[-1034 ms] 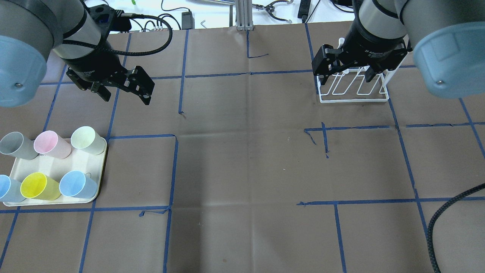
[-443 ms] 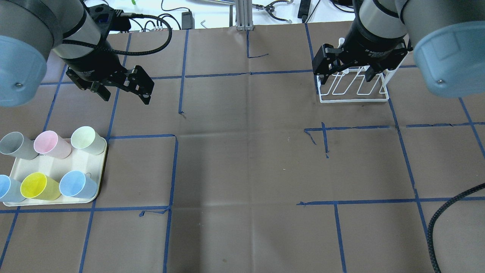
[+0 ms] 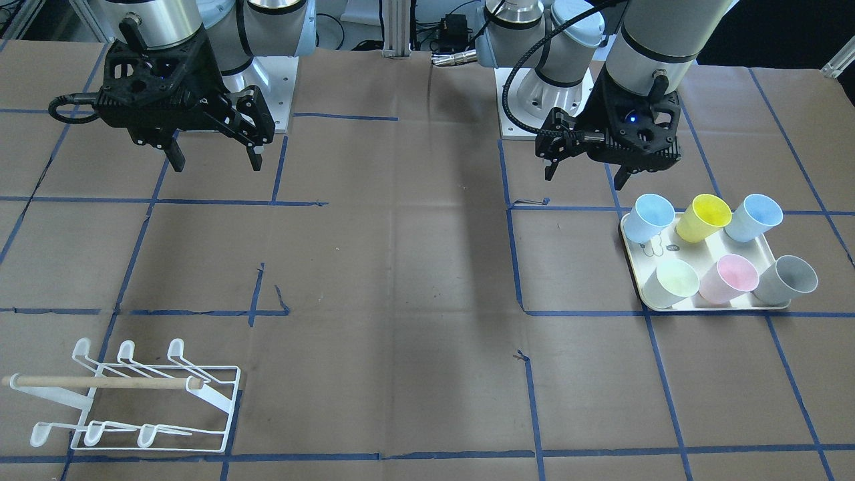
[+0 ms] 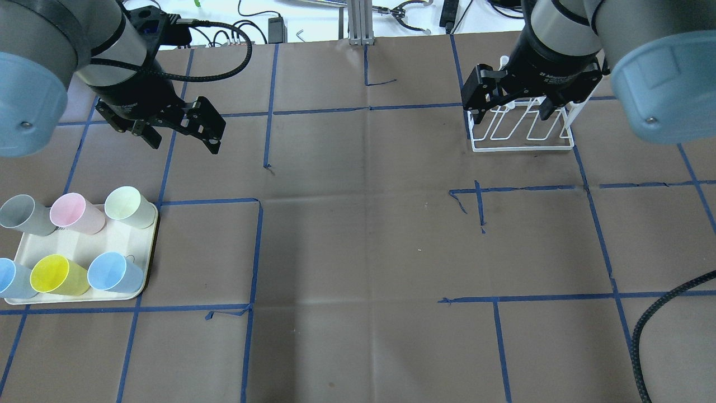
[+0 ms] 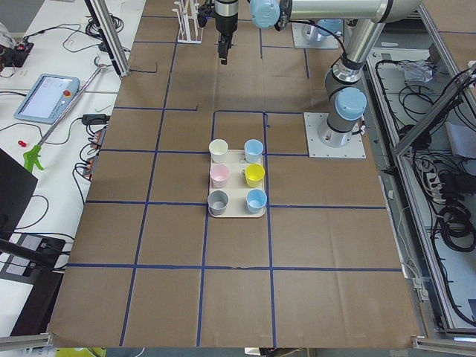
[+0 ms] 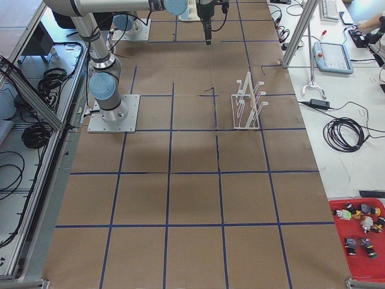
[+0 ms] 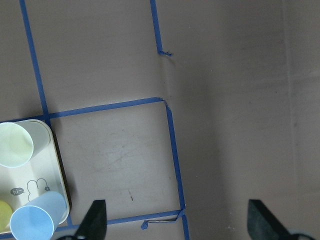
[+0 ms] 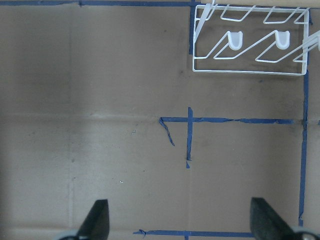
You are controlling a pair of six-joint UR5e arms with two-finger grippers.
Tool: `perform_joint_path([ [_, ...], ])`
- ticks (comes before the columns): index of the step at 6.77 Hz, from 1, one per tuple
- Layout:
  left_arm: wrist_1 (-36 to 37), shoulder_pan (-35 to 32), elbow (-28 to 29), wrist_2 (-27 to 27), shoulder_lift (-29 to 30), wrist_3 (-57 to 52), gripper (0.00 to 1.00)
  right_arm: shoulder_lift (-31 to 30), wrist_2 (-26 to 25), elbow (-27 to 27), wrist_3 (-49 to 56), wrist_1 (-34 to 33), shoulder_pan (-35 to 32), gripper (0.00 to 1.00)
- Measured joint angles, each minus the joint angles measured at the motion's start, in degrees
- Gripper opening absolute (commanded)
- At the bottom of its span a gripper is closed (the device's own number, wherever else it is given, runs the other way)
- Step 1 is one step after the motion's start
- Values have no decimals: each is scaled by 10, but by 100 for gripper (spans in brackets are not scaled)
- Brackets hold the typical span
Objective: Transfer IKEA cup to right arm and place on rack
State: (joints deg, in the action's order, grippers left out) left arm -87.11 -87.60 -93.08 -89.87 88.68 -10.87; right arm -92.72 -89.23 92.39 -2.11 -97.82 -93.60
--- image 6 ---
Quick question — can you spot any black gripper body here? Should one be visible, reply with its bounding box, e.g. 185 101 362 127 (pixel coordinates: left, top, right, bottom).
197 0 215 19

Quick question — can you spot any coiled black cable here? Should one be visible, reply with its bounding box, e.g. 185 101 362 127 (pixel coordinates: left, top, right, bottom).
323 117 366 152

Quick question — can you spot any aluminium frame post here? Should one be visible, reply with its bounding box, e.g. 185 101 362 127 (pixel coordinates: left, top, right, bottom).
282 0 319 68

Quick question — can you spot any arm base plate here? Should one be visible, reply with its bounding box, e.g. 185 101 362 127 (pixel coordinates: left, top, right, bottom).
112 15 151 42
87 95 140 133

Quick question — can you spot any white keyboard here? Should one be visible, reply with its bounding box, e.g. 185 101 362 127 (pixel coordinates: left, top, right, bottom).
319 0 339 22

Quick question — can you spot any red parts tray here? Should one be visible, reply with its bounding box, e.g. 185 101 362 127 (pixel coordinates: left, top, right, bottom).
329 198 384 283

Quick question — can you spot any reacher grabber tool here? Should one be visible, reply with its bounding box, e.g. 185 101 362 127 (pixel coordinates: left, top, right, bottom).
301 1 327 100

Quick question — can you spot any blue teach pendant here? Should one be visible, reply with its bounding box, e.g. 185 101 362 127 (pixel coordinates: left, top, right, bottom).
313 42 354 75

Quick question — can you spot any black power adapter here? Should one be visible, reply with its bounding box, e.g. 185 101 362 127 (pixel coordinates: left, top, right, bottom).
309 99 330 110

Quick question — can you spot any white wire cup rack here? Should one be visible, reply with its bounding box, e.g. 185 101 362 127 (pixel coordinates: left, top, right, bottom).
230 72 269 130

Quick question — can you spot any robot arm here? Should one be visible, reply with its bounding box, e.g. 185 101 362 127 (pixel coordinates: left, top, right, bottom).
45 1 188 124
112 11 143 35

